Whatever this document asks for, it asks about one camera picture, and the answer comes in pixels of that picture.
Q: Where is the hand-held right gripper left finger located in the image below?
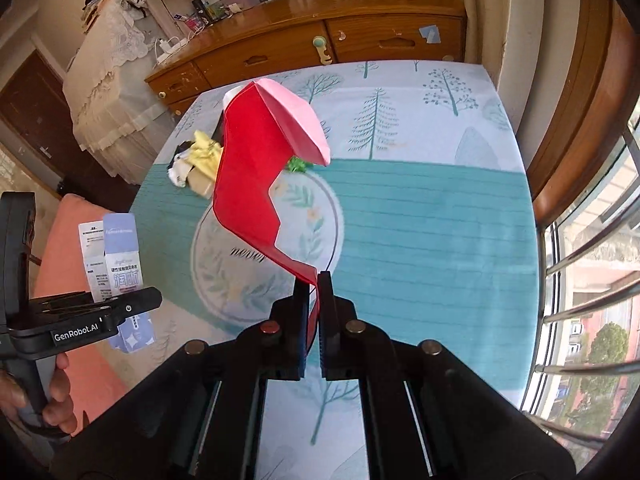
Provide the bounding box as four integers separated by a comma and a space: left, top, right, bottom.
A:
50, 272, 309, 480

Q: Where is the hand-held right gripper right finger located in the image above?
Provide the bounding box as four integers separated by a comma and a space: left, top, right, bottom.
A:
318, 271, 573, 480

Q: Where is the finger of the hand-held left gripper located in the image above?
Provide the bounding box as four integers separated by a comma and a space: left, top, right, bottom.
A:
100, 287, 163, 328
30, 291, 103, 307

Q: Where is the white lavender carton box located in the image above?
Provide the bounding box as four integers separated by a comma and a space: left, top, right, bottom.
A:
78, 212, 156, 353

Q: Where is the beige small box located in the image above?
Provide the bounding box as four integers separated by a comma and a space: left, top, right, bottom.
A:
186, 169, 217, 200

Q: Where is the red paper envelope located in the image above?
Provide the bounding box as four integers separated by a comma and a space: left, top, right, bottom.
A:
212, 78, 332, 351

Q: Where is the person's left hand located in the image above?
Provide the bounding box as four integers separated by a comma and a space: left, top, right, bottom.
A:
0, 352, 78, 431

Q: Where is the round floral placemat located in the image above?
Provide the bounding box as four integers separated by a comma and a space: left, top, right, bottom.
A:
191, 170, 346, 321

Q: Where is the tree print tablecloth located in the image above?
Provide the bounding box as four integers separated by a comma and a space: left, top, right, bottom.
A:
127, 60, 541, 480

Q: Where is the black white cloth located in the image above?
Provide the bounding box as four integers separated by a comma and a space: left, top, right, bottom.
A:
167, 141, 193, 188

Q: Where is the dark wooden door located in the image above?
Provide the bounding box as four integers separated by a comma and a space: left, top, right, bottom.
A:
0, 50, 101, 186

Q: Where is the yellow crumpled paper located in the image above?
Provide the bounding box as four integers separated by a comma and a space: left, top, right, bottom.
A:
186, 130, 225, 181

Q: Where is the white lace covered cabinet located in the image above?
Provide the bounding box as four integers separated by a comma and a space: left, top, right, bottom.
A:
62, 0, 176, 186

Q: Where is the metal window grille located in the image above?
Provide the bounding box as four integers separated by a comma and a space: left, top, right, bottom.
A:
520, 110, 640, 451

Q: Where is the white power strip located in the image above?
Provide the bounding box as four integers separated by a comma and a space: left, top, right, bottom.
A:
155, 37, 193, 63

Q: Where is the green round hook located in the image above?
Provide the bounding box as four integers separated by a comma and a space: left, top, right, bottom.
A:
312, 35, 333, 65

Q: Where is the beige curtain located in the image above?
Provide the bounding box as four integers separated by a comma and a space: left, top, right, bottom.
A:
450, 0, 531, 171

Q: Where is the wooden desk with drawers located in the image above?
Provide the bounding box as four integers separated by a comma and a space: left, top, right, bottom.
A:
145, 0, 468, 116

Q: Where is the wooden window frame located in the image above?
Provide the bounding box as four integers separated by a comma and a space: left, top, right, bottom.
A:
525, 0, 640, 231

